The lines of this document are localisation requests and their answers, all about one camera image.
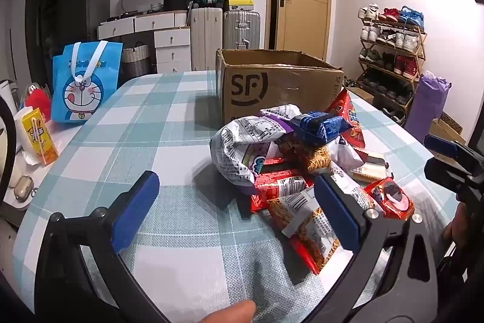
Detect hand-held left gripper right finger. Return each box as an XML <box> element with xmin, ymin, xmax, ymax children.
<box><xmin>302</xmin><ymin>172</ymin><xmax>441</xmax><ymax>323</ymax></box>

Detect blue snack packet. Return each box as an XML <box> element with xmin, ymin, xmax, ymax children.
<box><xmin>291</xmin><ymin>112</ymin><xmax>352</xmax><ymax>147</ymax></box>

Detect small cardboard box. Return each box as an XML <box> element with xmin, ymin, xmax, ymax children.
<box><xmin>431</xmin><ymin>111</ymin><xmax>467</xmax><ymax>146</ymax></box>

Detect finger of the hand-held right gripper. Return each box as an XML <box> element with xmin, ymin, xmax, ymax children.
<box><xmin>424</xmin><ymin>157</ymin><xmax>473</xmax><ymax>191</ymax></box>
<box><xmin>424</xmin><ymin>134</ymin><xmax>469</xmax><ymax>157</ymax></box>

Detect purple drawstring bag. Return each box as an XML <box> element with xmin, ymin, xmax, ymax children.
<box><xmin>404</xmin><ymin>71</ymin><xmax>452</xmax><ymax>142</ymax></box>

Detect person's left hand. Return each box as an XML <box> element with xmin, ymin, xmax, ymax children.
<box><xmin>197</xmin><ymin>301</ymin><xmax>258</xmax><ymax>323</ymax></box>

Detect brown cardboard box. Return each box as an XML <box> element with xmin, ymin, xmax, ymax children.
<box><xmin>215</xmin><ymin>48</ymin><xmax>345</xmax><ymax>127</ymax></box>

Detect white and purple snack bag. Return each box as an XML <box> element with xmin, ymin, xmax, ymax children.
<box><xmin>210</xmin><ymin>104</ymin><xmax>303</xmax><ymax>195</ymax></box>

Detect clear sandwich biscuit packet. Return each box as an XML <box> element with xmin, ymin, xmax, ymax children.
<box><xmin>352</xmin><ymin>153</ymin><xmax>390</xmax><ymax>183</ymax></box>

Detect white dresser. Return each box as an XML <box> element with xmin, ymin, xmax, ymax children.
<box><xmin>97</xmin><ymin>11</ymin><xmax>191</xmax><ymax>74</ymax></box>

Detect small noodle snack packet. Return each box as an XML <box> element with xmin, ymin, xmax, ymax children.
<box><xmin>280</xmin><ymin>141</ymin><xmax>333</xmax><ymax>176</ymax></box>

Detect grey refrigerator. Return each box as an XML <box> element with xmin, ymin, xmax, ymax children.
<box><xmin>57</xmin><ymin>0</ymin><xmax>112</xmax><ymax>51</ymax></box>

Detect white kettle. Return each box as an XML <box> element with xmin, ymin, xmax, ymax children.
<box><xmin>0</xmin><ymin>80</ymin><xmax>19</xmax><ymax>110</ymax></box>

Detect red triangular crisp bag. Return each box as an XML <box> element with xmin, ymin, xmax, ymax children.
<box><xmin>327</xmin><ymin>88</ymin><xmax>365</xmax><ymax>150</ymax></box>

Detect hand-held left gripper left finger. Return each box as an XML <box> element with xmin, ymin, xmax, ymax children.
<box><xmin>34</xmin><ymin>170</ymin><xmax>172</xmax><ymax>323</ymax></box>

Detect clear earbuds case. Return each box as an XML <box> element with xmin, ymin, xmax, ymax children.
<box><xmin>11</xmin><ymin>175</ymin><xmax>36</xmax><ymax>203</ymax></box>

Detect shoe rack with shoes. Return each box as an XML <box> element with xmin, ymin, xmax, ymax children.
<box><xmin>357</xmin><ymin>3</ymin><xmax>426</xmax><ymax>121</ymax></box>

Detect red wafer packet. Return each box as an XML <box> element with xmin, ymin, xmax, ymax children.
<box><xmin>250</xmin><ymin>157</ymin><xmax>314</xmax><ymax>214</ymax></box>

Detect yellow drink carton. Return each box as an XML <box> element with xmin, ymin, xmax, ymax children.
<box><xmin>21</xmin><ymin>108</ymin><xmax>59</xmax><ymax>165</ymax></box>

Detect black wardrobe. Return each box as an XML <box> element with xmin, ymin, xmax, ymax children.
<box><xmin>28</xmin><ymin>0</ymin><xmax>89</xmax><ymax>81</ymax></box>

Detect white suitcase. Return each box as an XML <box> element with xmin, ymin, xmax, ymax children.
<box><xmin>190</xmin><ymin>7</ymin><xmax>224</xmax><ymax>72</ymax></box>

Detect red cookie packet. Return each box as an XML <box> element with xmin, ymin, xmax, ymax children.
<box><xmin>363</xmin><ymin>177</ymin><xmax>414</xmax><ymax>221</ymax></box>

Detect woven laundry basket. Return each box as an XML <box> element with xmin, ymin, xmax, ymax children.
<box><xmin>121</xmin><ymin>43</ymin><xmax>152</xmax><ymax>79</ymax></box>

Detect wooden shoe rack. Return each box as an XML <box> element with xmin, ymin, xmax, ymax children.
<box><xmin>357</xmin><ymin>15</ymin><xmax>426</xmax><ymax>123</ymax></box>

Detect person's right hand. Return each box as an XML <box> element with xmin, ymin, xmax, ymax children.
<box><xmin>443</xmin><ymin>202</ymin><xmax>467</xmax><ymax>257</ymax></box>

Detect silver suitcase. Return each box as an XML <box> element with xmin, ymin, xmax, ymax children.
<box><xmin>222</xmin><ymin>10</ymin><xmax>261</xmax><ymax>50</ymax></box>

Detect large noodle snack packet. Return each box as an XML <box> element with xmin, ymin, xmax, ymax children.
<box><xmin>268</xmin><ymin>190</ymin><xmax>352</xmax><ymax>274</ymax></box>

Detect blue cartoon tote bag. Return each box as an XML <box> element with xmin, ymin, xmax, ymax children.
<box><xmin>51</xmin><ymin>41</ymin><xmax>123</xmax><ymax>124</ymax></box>

